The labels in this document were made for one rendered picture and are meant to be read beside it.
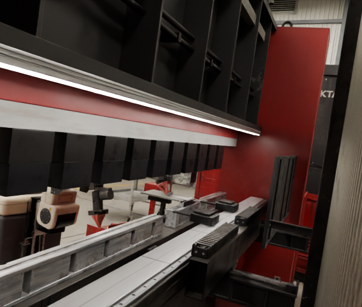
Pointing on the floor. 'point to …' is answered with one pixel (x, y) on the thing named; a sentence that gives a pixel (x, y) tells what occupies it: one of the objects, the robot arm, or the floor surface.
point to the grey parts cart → (131, 196)
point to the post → (331, 152)
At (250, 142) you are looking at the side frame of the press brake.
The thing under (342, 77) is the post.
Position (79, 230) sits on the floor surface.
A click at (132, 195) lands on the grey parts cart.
